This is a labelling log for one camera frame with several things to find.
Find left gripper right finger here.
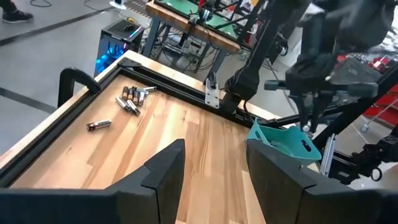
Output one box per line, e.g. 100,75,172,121
246,139,355,224

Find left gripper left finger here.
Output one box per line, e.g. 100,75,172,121
108,138,187,224

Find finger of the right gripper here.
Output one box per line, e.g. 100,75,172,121
312,93,330,134
292,93,311,130

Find bright teal plastic bin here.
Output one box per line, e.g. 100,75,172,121
247,118,323,166

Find silver AA battery red end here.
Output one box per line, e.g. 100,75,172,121
86,119,112,132

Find silver metal plate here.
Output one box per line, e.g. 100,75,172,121
320,133,337,177

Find red tool cabinet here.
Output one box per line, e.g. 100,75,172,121
337,52,398,127

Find desk with grey steel legs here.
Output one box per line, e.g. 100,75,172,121
141,0,259,75

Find black computer tower RGB lights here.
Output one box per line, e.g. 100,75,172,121
94,18,146,77

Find person's foot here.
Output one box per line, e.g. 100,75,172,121
0,0,34,24

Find tangle of black cables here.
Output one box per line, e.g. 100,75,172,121
155,27,228,74

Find black hook bracket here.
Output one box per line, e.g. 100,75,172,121
57,67,102,108

